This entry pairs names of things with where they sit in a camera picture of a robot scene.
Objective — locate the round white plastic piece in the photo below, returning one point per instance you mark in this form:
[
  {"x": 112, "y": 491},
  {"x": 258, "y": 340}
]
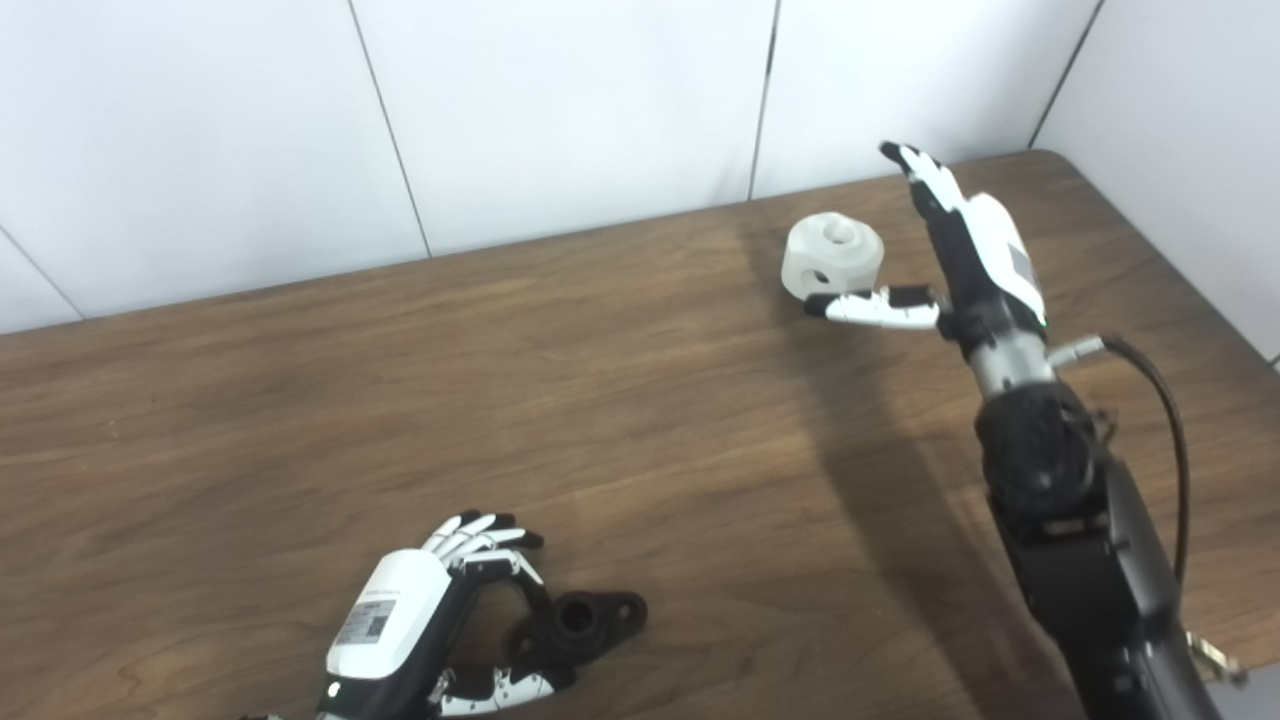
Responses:
[{"x": 850, "y": 265}]

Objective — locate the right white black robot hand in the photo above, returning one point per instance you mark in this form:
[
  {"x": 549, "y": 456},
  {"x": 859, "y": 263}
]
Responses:
[{"x": 985, "y": 260}]

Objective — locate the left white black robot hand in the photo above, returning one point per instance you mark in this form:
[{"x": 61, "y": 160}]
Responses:
[{"x": 390, "y": 615}]

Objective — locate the black flanged holder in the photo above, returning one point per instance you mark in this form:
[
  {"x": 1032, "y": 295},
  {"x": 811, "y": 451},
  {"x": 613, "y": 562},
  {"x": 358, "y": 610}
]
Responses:
[{"x": 600, "y": 625}]

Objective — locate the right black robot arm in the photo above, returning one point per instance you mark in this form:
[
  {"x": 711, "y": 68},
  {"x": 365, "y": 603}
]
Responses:
[{"x": 1080, "y": 540}]

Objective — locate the small silver metal connector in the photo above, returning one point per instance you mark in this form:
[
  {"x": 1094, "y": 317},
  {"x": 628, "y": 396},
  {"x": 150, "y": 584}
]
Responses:
[{"x": 1215, "y": 660}]

